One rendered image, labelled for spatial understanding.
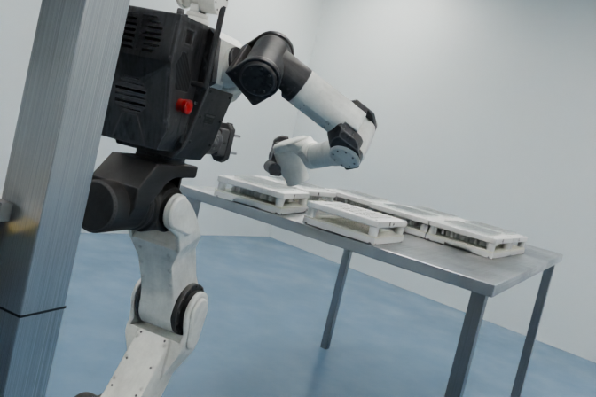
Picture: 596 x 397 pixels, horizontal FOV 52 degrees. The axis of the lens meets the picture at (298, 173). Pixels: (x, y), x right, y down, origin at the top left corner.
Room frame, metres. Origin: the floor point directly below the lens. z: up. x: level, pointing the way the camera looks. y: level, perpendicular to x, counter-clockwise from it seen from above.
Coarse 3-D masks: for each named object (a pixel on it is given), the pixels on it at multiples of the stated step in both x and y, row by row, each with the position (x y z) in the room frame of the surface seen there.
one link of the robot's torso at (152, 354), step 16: (192, 304) 1.57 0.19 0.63; (192, 320) 1.57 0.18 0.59; (128, 336) 1.62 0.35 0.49; (144, 336) 1.59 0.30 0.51; (160, 336) 1.59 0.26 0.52; (176, 336) 1.62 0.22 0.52; (192, 336) 1.59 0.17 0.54; (128, 352) 1.57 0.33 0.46; (144, 352) 1.57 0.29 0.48; (160, 352) 1.56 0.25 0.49; (176, 352) 1.57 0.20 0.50; (128, 368) 1.55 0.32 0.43; (144, 368) 1.54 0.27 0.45; (160, 368) 1.56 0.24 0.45; (176, 368) 1.63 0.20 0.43; (112, 384) 1.52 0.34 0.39; (128, 384) 1.52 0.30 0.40; (144, 384) 1.51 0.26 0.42; (160, 384) 1.58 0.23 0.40
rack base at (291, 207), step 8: (216, 192) 1.99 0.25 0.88; (224, 192) 1.98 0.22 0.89; (232, 192) 2.00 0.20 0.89; (232, 200) 1.97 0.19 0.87; (240, 200) 1.98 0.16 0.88; (248, 200) 1.95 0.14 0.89; (256, 200) 1.94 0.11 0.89; (264, 208) 1.93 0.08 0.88; (272, 208) 1.92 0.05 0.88; (280, 208) 1.91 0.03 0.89; (288, 208) 1.98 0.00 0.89; (296, 208) 2.05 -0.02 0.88; (304, 208) 2.12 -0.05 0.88
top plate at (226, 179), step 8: (224, 176) 1.99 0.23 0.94; (232, 176) 2.06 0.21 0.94; (232, 184) 1.97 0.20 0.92; (240, 184) 1.96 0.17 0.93; (248, 184) 1.96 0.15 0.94; (256, 184) 1.98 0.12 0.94; (264, 192) 1.93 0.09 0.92; (272, 192) 1.92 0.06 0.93; (280, 192) 1.92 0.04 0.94; (288, 192) 1.96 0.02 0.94; (296, 192) 2.03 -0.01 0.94; (304, 192) 2.10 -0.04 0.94
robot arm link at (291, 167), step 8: (272, 152) 1.71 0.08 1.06; (288, 152) 1.62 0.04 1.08; (272, 160) 1.69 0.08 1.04; (280, 160) 1.63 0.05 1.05; (288, 160) 1.62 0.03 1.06; (296, 160) 1.62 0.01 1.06; (264, 168) 1.68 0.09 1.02; (272, 168) 1.61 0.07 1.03; (280, 168) 1.61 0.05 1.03; (288, 168) 1.62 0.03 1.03; (296, 168) 1.62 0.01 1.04; (304, 168) 1.64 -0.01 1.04; (288, 176) 1.63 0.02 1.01; (296, 176) 1.62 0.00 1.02; (304, 176) 1.63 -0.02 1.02; (288, 184) 1.64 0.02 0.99; (296, 184) 1.63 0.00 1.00
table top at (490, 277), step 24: (192, 192) 2.07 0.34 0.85; (264, 216) 1.92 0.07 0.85; (288, 216) 1.93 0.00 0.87; (336, 240) 1.79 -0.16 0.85; (408, 240) 2.04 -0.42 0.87; (408, 264) 1.67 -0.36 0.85; (432, 264) 1.65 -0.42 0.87; (456, 264) 1.75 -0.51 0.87; (480, 264) 1.87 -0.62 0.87; (504, 264) 2.00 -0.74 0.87; (528, 264) 2.15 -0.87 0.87; (552, 264) 2.55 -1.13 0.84; (480, 288) 1.57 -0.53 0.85; (504, 288) 1.68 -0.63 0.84
